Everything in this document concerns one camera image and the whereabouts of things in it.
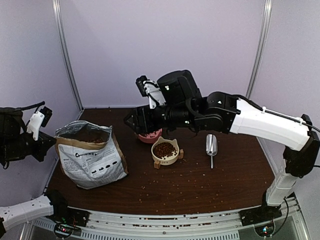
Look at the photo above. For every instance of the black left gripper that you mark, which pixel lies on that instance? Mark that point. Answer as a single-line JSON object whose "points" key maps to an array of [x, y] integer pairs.
{"points": [[43, 144]]}

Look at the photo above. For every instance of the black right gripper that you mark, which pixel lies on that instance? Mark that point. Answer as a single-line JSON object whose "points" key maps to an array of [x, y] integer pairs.
{"points": [[142, 119]]}

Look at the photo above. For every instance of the dog food bag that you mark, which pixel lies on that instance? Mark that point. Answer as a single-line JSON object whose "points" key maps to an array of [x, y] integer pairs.
{"points": [[90, 154]]}

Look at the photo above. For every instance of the metal food scoop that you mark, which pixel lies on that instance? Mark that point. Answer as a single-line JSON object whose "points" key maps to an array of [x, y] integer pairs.
{"points": [[211, 148]]}

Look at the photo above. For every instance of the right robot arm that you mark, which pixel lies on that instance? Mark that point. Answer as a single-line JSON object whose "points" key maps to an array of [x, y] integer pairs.
{"points": [[175, 101]]}

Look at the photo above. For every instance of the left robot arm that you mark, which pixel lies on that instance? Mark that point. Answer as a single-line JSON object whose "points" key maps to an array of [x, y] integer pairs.
{"points": [[20, 136]]}

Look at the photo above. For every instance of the pink pet bowl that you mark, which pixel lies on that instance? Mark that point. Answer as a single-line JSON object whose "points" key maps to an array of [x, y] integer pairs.
{"points": [[149, 138]]}

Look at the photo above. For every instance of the cream pet bowl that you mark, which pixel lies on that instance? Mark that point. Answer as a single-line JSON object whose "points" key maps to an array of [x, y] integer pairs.
{"points": [[161, 139]]}

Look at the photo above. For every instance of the brown kibble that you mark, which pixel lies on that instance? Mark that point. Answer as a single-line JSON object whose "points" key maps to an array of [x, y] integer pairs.
{"points": [[164, 150]]}

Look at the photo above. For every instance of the wooden bowl stand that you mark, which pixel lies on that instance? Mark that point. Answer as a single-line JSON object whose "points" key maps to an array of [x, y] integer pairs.
{"points": [[181, 153]]}

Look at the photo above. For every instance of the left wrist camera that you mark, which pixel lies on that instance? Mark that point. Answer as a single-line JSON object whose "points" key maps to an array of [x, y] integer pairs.
{"points": [[39, 119]]}

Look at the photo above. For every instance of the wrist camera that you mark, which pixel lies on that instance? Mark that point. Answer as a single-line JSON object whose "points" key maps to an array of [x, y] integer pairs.
{"points": [[149, 88], [39, 119]]}

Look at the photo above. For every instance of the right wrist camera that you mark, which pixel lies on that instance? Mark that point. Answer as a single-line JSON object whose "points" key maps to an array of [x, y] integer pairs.
{"points": [[149, 88]]}

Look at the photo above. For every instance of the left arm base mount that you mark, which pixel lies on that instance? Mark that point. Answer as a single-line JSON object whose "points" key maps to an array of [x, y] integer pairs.
{"points": [[71, 216]]}

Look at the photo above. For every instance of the left aluminium frame post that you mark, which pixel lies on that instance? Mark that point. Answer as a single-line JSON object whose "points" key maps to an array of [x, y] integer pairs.
{"points": [[65, 53]]}

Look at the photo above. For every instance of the aluminium frame post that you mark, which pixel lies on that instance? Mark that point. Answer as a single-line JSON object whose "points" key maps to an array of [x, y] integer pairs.
{"points": [[263, 35], [65, 53]]}

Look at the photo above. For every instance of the front aluminium rail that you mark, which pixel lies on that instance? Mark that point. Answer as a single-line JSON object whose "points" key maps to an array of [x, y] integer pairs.
{"points": [[223, 225]]}

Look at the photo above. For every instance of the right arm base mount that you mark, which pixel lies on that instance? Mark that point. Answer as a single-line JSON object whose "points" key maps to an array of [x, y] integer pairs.
{"points": [[259, 214]]}

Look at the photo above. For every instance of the right aluminium frame post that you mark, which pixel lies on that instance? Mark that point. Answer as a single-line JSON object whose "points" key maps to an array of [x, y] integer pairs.
{"points": [[263, 35]]}

